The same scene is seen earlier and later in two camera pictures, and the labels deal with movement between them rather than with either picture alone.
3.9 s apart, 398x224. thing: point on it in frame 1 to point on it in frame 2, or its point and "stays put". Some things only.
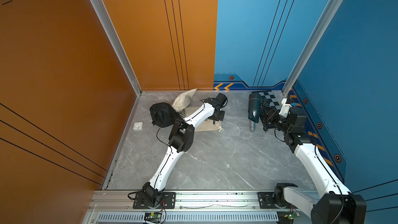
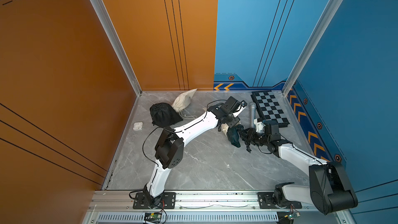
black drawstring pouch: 164,115 stays put
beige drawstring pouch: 182,100 stays put
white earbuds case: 138,126 stays put
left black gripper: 221,118 to 233,124
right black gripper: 270,116 to 249,135
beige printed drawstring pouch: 207,125 to 225,127
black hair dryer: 254,103 to 233,135
